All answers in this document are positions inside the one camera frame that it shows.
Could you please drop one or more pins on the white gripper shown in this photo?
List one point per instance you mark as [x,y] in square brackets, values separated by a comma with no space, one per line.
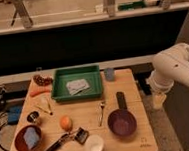
[158,100]

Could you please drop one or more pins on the grey towel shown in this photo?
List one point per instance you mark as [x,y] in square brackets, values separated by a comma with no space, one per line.
[75,86]

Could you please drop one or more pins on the green plastic tray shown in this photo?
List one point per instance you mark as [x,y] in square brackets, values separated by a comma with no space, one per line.
[91,74]

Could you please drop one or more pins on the blue box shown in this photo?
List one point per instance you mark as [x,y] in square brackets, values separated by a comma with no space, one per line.
[14,114]

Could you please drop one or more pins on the black rectangular block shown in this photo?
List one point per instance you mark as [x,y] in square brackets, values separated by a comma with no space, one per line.
[121,100]

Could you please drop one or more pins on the metal fork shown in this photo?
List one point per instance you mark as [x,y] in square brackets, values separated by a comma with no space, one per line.
[102,105]

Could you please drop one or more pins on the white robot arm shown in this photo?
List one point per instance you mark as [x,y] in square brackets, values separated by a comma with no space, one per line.
[169,65]

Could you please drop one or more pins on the bunch of dark grapes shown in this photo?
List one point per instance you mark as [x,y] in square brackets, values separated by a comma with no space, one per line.
[39,80]

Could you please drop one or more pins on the small black tin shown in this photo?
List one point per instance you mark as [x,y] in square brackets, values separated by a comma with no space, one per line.
[34,117]

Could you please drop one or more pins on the purple bowl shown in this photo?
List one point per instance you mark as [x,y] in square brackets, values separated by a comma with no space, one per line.
[122,123]

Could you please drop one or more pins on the orange carrot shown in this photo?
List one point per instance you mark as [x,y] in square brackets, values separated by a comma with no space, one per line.
[39,91]

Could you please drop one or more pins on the orange fruit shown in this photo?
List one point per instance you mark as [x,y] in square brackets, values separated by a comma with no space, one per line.
[66,123]

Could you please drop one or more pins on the white cup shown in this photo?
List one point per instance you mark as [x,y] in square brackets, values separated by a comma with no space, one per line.
[94,143]

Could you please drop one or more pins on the black handled peeler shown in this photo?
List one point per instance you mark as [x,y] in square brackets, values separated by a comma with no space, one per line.
[80,136]

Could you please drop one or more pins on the brown bowl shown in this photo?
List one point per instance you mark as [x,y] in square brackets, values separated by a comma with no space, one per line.
[20,142]

